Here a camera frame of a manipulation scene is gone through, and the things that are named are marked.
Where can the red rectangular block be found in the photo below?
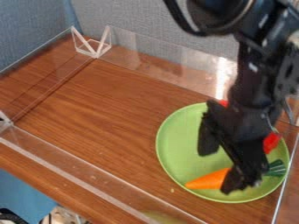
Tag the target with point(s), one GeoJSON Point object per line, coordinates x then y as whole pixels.
{"type": "Point", "coordinates": [271, 141]}

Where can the green plate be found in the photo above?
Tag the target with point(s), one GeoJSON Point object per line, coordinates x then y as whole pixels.
{"type": "Point", "coordinates": [184, 165]}

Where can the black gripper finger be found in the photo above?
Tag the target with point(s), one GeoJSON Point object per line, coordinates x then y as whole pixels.
{"type": "Point", "coordinates": [208, 143]}
{"type": "Point", "coordinates": [250, 166]}

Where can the orange toy carrot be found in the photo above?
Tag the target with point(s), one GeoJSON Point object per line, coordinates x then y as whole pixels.
{"type": "Point", "coordinates": [214, 179]}

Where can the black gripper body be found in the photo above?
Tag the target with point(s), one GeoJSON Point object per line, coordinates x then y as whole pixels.
{"type": "Point", "coordinates": [238, 128]}

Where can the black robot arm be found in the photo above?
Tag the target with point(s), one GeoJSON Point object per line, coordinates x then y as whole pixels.
{"type": "Point", "coordinates": [264, 26]}

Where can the clear acrylic enclosure wall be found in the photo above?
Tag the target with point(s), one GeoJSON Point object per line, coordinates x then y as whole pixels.
{"type": "Point", "coordinates": [79, 120]}

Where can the clear acrylic corner bracket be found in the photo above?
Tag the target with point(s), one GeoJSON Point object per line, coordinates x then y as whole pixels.
{"type": "Point", "coordinates": [91, 47]}

